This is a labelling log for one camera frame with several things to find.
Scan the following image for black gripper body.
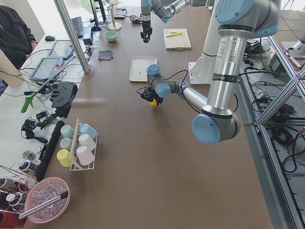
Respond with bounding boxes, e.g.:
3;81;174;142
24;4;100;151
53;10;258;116
136;86;163;104
142;20;151;31

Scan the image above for yellow lemon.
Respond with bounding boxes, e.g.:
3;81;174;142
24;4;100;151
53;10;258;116
149;99;159;107

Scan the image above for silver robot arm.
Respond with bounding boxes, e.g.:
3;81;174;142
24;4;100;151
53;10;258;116
141;0;281;145
141;0;192;43

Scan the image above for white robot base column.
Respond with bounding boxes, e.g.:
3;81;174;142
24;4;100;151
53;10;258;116
189;0;220;84

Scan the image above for white rabbit tray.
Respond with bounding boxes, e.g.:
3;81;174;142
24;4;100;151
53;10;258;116
129;56;157;82

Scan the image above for metal scoop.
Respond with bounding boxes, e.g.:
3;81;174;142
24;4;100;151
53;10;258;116
123;14;142;24

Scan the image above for yellow plastic knife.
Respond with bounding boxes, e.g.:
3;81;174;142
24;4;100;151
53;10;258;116
166;33;182;37

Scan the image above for wooden cutting board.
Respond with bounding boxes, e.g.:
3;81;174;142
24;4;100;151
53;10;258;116
163;29;192;50

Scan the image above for lemon slices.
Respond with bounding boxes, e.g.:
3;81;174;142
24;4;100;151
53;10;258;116
170;30;182;34

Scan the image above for wooden mug tree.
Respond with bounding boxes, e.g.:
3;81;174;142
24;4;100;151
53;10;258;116
107;0;122;31

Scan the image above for mint green bowl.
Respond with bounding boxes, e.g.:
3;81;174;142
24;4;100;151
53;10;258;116
104;31;118;42

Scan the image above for grey folded cloth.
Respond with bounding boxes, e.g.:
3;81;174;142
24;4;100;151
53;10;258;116
98;50;113;60

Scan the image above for black keyboard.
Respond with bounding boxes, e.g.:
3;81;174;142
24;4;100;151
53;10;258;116
71;17;84;38

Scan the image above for blue plastic cup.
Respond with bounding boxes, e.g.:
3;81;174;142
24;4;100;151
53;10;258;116
79;124;97;139

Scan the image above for white plastic cup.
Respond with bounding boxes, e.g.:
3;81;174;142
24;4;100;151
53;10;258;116
79;134;96;151

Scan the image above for blue teach pendant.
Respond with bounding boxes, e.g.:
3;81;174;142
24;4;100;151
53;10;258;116
29;57;63;81
48;40;74;60

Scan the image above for pink plastic cup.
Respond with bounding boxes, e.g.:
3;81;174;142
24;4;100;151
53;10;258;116
76;146;94;166

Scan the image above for green plastic cup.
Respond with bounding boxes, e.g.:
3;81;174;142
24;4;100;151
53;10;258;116
61;125;75;139

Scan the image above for grey plastic cup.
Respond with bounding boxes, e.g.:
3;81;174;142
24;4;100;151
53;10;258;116
60;138;72;151

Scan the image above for black computer mouse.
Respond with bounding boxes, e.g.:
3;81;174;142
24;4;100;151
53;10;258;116
45;35;55;42

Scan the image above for white cup rack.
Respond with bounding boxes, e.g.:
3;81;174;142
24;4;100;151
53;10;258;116
68;119;98;171

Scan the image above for yellow plastic cup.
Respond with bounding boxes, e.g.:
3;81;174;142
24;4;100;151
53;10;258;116
57;149;72;167

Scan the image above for person in black jacket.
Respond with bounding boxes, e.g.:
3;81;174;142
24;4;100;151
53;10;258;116
0;5;37;69

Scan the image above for pink bowl of ice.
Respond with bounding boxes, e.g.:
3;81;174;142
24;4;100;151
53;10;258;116
24;177;71;224

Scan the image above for metal tongs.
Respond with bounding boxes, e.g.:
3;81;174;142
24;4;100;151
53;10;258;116
19;190;69;219

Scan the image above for black plastic bracket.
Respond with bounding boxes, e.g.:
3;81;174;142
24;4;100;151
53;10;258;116
50;82;78;118

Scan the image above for green handled grabber tool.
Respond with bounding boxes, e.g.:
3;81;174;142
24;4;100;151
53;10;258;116
20;53;77;114

